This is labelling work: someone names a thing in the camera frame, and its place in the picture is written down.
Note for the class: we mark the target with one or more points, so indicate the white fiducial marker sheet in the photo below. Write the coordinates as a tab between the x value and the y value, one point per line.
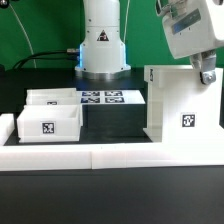
110	97

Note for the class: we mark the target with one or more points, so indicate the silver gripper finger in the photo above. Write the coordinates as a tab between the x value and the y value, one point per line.
206	63

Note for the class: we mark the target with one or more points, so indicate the white drawer cabinet frame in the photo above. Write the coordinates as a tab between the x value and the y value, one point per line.
180	108

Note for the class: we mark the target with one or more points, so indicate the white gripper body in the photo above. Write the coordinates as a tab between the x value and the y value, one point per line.
192	26

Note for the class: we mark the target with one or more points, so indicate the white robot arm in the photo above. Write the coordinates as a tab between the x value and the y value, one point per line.
102	54

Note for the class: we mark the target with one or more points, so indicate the white U-shaped fence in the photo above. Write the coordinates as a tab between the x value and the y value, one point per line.
104	156

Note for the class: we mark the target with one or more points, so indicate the white drawer box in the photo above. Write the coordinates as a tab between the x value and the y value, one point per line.
58	96
50	123

